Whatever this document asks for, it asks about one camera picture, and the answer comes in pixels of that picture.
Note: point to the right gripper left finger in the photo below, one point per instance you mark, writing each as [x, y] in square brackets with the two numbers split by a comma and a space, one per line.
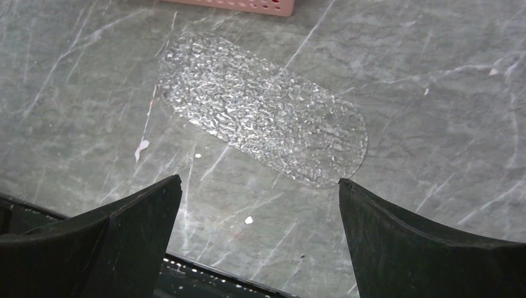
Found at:
[115, 250]

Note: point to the pink perforated plastic basket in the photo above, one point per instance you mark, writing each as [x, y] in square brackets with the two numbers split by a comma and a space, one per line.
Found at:
[282, 8]

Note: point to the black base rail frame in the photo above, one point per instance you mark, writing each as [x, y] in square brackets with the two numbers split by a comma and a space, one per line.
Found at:
[179, 277]

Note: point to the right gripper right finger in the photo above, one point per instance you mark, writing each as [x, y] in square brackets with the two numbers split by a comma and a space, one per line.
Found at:
[398, 253]

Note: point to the clear textured oval tray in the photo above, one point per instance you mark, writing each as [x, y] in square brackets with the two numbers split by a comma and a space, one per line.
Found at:
[279, 118]

